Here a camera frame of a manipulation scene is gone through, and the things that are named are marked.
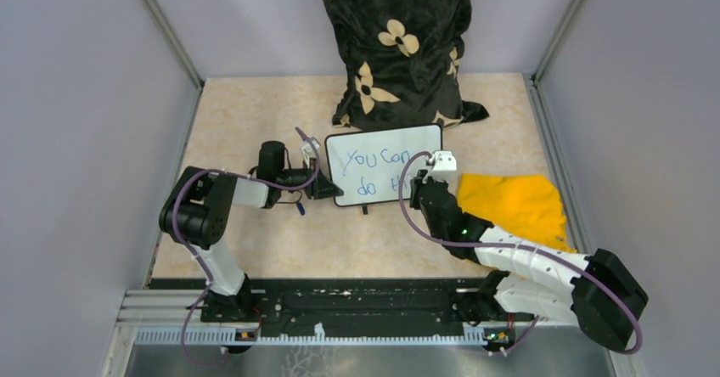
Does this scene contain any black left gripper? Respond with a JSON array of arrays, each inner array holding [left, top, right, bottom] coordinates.
[[277, 157, 344, 200]]

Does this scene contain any blue marker cap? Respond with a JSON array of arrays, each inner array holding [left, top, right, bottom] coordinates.
[[295, 201, 306, 216]]

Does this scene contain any white whiteboard black frame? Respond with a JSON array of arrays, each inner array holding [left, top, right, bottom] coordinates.
[[324, 124, 442, 207]]

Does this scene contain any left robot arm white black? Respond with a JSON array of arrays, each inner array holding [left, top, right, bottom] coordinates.
[[159, 138, 344, 322]]

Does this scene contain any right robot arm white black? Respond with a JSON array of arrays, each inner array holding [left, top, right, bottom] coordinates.
[[409, 170, 649, 354]]

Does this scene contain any yellow cloth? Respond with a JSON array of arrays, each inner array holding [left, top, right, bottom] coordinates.
[[456, 173, 577, 253]]

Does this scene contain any black floral pillow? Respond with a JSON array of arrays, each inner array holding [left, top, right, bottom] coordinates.
[[323, 0, 489, 131]]

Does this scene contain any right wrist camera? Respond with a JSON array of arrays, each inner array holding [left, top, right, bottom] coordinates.
[[425, 150, 458, 182]]

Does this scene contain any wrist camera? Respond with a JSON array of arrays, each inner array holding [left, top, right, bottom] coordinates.
[[425, 150, 458, 182], [301, 137, 321, 167]]

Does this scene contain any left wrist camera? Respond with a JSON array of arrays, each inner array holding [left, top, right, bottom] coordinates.
[[301, 137, 321, 167]]

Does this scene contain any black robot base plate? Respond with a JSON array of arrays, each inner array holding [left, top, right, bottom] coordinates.
[[149, 277, 536, 339]]

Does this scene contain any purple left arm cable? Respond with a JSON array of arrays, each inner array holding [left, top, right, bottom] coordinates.
[[170, 127, 322, 371]]

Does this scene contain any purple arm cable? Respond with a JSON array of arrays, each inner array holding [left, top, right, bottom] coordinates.
[[170, 127, 322, 371], [397, 150, 645, 357]]

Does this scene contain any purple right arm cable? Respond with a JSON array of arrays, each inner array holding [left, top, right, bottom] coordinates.
[[397, 150, 645, 357]]

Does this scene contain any white toothed cable rail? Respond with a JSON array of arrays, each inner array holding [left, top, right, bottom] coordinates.
[[134, 324, 488, 346]]

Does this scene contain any aluminium frame post left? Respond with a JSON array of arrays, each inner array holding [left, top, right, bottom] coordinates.
[[140, 0, 205, 90]]

